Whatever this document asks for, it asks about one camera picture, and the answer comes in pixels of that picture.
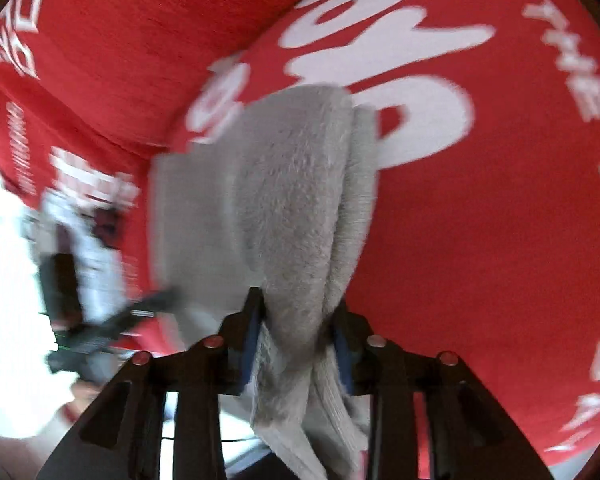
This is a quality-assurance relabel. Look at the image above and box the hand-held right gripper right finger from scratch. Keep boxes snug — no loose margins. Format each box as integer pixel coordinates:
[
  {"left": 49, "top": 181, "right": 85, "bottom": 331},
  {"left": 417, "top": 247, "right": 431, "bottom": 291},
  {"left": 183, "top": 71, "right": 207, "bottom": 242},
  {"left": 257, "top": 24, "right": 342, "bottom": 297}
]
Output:
[{"left": 331, "top": 302, "right": 556, "bottom": 480}]

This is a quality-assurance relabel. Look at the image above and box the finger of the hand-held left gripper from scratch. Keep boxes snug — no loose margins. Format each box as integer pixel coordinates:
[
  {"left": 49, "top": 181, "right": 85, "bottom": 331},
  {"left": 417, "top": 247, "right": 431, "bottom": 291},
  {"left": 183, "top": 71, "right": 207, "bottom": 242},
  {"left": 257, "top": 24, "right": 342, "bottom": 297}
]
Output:
[{"left": 82, "top": 287, "right": 183, "bottom": 346}]

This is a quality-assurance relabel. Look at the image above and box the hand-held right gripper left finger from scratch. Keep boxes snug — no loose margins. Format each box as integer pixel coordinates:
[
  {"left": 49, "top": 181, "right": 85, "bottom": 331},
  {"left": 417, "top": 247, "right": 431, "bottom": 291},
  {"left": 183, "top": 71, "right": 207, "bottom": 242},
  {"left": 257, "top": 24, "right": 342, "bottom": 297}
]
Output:
[{"left": 35, "top": 287, "right": 267, "bottom": 480}]

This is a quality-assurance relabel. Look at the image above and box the grey fuzzy sweater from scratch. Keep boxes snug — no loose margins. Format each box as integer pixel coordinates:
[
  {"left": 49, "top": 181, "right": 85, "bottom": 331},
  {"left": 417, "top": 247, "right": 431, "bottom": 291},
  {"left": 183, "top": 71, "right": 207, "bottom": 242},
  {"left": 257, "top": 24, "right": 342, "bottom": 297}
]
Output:
[{"left": 147, "top": 85, "right": 381, "bottom": 480}]

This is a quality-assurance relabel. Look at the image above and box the person's left forearm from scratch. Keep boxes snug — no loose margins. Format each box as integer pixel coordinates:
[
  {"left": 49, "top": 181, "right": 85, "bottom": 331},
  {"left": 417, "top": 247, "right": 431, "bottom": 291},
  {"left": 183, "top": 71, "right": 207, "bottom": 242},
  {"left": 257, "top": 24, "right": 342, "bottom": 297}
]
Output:
[{"left": 0, "top": 402, "right": 83, "bottom": 480}]

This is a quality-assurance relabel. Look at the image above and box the red printed sofa backrest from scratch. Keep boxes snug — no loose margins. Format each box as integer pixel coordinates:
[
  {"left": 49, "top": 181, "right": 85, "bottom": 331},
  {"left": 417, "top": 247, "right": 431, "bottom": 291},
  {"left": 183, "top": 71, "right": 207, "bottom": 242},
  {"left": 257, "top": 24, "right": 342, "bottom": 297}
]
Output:
[{"left": 0, "top": 0, "right": 311, "bottom": 161}]

